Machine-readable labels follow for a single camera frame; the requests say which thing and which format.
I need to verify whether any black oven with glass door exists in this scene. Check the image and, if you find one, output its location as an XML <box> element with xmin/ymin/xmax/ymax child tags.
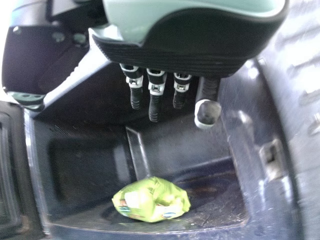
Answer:
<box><xmin>0</xmin><ymin>0</ymin><xmax>320</xmax><ymax>240</ymax></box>

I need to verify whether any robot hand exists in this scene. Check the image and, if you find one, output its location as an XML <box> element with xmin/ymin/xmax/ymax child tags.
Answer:
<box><xmin>0</xmin><ymin>0</ymin><xmax>291</xmax><ymax>130</ymax></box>

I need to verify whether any yellow-green biscuit packet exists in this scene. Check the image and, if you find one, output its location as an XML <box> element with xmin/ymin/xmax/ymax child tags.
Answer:
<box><xmin>111</xmin><ymin>175</ymin><xmax>192</xmax><ymax>224</ymax></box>

